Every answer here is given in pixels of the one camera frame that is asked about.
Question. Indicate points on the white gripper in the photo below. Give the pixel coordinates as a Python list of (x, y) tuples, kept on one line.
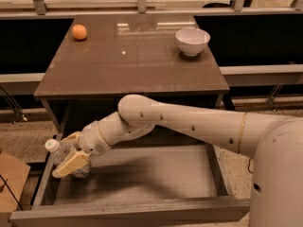
[(91, 139)]

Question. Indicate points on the clear plastic water bottle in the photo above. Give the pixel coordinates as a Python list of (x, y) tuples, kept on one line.
[(60, 149)]

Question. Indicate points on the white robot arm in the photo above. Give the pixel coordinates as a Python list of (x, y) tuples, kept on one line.
[(274, 141)]

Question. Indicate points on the grey open top drawer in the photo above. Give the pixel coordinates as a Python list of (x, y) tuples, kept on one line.
[(150, 182)]

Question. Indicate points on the grey cabinet with glossy top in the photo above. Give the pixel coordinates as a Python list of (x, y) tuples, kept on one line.
[(129, 54)]

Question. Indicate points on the brown cardboard box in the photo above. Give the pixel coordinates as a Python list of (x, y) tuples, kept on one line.
[(13, 174)]

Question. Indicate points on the orange fruit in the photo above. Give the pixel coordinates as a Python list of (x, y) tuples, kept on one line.
[(79, 32)]

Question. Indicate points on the white ceramic bowl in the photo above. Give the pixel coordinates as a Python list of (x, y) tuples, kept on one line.
[(192, 41)]

